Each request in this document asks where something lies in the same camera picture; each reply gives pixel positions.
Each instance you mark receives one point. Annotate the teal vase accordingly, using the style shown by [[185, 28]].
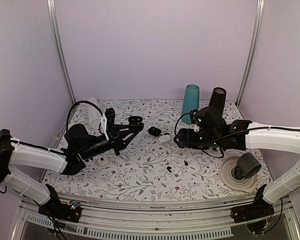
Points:
[[190, 101]]

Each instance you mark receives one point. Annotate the front aluminium rail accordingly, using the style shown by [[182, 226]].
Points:
[[204, 219]]

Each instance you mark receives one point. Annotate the white case with black earbud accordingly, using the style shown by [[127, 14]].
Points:
[[102, 161]]

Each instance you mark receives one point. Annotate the beige ribbed plate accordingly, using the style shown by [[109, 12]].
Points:
[[226, 174]]

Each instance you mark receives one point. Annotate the black vase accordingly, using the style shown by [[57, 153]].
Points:
[[218, 99]]

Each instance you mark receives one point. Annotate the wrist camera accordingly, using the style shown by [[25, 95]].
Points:
[[107, 122], [204, 120]]

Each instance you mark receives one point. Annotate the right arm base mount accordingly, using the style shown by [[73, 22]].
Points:
[[257, 209]]

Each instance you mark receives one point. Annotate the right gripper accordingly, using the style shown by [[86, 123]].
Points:
[[182, 136]]

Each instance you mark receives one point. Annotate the black round earbud case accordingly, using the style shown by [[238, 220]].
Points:
[[135, 120]]

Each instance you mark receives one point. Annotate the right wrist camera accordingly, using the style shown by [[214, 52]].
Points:
[[204, 120]]

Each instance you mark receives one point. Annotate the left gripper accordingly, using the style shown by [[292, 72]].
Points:
[[118, 141]]

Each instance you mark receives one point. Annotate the left aluminium frame post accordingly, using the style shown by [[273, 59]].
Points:
[[51, 7]]

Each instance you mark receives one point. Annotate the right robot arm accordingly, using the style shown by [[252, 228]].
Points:
[[248, 135]]

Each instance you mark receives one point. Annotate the aluminium frame post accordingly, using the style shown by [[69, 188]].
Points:
[[51, 7], [258, 18]]

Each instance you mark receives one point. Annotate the white ribbed vase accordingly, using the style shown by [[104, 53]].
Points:
[[95, 118]]

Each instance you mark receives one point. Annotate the white oval earbud case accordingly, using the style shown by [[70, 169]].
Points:
[[164, 138]]

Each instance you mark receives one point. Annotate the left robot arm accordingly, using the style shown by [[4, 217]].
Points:
[[68, 161]]

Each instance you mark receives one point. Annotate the right aluminium frame post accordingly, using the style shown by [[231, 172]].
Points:
[[258, 18]]

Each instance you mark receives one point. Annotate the dark grey mug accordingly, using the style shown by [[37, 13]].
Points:
[[246, 167]]

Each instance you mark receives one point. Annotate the floral table mat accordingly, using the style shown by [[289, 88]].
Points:
[[136, 174]]

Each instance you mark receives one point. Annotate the open black earbud case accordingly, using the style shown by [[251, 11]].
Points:
[[154, 131]]

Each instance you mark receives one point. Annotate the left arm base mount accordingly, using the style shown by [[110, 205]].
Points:
[[70, 211]]

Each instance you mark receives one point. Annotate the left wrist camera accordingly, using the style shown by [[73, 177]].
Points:
[[107, 122]]

